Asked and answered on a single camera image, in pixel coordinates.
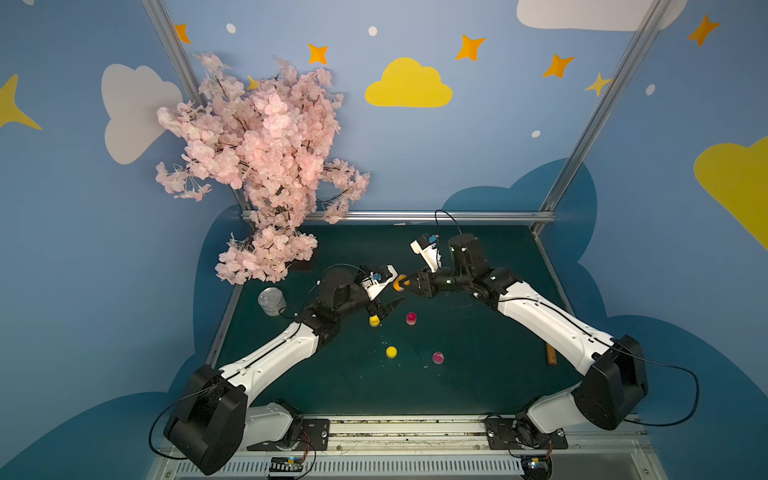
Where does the left electronics board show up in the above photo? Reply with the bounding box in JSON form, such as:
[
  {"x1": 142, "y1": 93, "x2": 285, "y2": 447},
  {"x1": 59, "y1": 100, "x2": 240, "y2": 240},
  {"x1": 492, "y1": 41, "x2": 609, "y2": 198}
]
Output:
[{"x1": 266, "y1": 456, "x2": 308, "y2": 479}]

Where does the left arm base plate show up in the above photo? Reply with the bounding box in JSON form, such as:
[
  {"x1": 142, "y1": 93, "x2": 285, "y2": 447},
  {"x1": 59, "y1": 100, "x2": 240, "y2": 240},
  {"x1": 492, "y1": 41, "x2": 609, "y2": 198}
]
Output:
[{"x1": 246, "y1": 418, "x2": 330, "y2": 452}]

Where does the blue garden fork wooden handle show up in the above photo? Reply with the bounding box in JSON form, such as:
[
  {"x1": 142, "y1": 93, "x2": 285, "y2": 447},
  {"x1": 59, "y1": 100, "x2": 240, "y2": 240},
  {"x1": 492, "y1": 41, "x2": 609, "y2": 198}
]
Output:
[{"x1": 545, "y1": 344, "x2": 558, "y2": 366}]

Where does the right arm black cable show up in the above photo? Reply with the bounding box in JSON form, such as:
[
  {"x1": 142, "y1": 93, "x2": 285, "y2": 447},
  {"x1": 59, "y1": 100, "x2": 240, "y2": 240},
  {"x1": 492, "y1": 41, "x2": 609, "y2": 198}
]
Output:
[{"x1": 434, "y1": 208, "x2": 701, "y2": 430}]

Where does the pink cherry blossom tree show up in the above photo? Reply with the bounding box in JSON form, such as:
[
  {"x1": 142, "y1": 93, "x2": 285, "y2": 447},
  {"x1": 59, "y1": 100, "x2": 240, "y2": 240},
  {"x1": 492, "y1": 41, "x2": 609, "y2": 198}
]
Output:
[{"x1": 155, "y1": 53, "x2": 370, "y2": 285}]

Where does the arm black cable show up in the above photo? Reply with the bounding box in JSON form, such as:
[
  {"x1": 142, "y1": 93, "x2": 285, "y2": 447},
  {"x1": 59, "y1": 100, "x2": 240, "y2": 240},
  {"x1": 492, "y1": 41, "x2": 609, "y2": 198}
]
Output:
[
  {"x1": 147, "y1": 262, "x2": 373, "y2": 462},
  {"x1": 434, "y1": 208, "x2": 701, "y2": 430}
]

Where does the right aluminium frame post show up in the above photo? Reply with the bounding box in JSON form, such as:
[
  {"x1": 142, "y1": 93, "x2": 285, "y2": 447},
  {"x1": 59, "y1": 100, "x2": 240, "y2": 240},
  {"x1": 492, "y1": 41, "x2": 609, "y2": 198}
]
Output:
[{"x1": 539, "y1": 0, "x2": 673, "y2": 223}]

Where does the right electronics board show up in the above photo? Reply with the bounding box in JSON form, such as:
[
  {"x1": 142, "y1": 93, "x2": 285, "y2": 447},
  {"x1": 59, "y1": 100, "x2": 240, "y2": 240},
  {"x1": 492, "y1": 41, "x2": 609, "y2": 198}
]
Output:
[{"x1": 520, "y1": 456, "x2": 553, "y2": 480}]

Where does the orange paint jar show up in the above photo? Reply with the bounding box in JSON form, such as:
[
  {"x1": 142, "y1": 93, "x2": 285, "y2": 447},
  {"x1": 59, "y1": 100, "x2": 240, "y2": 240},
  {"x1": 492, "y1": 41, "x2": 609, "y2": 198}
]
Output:
[{"x1": 392, "y1": 274, "x2": 410, "y2": 292}]

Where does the aluminium frame post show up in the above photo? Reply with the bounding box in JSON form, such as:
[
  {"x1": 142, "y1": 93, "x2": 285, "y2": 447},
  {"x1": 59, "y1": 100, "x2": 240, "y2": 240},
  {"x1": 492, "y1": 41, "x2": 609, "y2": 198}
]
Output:
[
  {"x1": 539, "y1": 0, "x2": 673, "y2": 223},
  {"x1": 140, "y1": 0, "x2": 253, "y2": 211}
]

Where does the silver metal can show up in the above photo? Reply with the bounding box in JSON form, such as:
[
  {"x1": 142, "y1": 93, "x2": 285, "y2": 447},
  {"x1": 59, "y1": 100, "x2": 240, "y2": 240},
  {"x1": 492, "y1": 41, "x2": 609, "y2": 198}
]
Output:
[{"x1": 258, "y1": 287, "x2": 287, "y2": 317}]

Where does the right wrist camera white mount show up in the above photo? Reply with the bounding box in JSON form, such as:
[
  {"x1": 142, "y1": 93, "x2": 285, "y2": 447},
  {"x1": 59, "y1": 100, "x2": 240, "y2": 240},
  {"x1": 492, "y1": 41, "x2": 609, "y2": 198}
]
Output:
[{"x1": 410, "y1": 234, "x2": 442, "y2": 273}]

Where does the horizontal aluminium frame bar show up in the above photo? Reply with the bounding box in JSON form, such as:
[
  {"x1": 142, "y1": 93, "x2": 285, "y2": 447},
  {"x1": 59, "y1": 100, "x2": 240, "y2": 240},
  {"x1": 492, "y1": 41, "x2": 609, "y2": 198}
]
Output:
[{"x1": 340, "y1": 210, "x2": 556, "y2": 225}]

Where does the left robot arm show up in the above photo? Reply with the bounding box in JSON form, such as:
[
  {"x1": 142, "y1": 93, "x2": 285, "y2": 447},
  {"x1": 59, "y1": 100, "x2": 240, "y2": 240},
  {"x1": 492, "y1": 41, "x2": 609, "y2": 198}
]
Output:
[{"x1": 162, "y1": 265, "x2": 399, "y2": 475}]

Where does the electronics board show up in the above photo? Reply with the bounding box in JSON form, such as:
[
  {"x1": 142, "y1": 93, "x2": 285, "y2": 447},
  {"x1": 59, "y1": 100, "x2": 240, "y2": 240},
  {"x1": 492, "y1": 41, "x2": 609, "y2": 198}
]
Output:
[
  {"x1": 520, "y1": 456, "x2": 553, "y2": 480},
  {"x1": 266, "y1": 456, "x2": 308, "y2": 479}
]

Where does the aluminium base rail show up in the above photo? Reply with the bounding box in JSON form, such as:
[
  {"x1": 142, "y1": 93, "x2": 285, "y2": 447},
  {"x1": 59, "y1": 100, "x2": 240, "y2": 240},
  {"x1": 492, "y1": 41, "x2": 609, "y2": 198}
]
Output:
[{"x1": 143, "y1": 413, "x2": 667, "y2": 480}]

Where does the left aluminium frame post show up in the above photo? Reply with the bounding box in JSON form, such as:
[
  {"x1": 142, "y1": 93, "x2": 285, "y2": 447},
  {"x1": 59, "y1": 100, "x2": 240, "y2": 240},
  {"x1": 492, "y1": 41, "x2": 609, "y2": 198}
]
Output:
[{"x1": 140, "y1": 0, "x2": 253, "y2": 211}]

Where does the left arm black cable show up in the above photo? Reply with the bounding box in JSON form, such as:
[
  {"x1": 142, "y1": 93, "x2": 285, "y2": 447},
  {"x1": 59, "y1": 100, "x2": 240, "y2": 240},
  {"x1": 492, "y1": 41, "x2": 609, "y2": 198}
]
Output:
[{"x1": 147, "y1": 262, "x2": 373, "y2": 462}]

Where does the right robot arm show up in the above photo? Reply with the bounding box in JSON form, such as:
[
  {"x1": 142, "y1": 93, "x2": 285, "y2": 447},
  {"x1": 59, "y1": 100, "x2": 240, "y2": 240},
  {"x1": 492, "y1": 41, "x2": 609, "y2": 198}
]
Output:
[{"x1": 395, "y1": 234, "x2": 648, "y2": 446}]

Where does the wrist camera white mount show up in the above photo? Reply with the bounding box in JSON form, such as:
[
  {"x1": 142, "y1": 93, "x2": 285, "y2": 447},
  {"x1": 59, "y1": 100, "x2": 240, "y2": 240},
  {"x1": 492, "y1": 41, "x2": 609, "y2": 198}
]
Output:
[
  {"x1": 410, "y1": 234, "x2": 442, "y2": 273},
  {"x1": 360, "y1": 265, "x2": 398, "y2": 301}
]

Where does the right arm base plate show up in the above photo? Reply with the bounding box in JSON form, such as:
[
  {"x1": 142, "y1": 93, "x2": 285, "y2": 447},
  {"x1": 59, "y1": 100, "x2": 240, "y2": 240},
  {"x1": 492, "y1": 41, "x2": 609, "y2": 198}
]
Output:
[{"x1": 482, "y1": 415, "x2": 569, "y2": 451}]

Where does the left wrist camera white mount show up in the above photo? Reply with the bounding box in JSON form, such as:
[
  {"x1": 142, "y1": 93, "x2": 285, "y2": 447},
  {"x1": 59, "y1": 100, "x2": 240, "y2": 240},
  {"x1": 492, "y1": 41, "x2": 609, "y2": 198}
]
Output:
[{"x1": 360, "y1": 265, "x2": 398, "y2": 301}]

